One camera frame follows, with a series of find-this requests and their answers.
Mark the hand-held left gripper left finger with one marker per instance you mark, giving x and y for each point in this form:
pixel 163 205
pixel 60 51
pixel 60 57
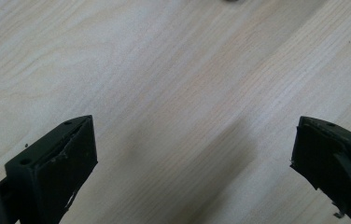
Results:
pixel 52 174

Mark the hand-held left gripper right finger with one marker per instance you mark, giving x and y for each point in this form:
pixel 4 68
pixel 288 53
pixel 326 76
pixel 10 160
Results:
pixel 335 165

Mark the small dark object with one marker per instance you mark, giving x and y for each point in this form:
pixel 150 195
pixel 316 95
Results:
pixel 231 0

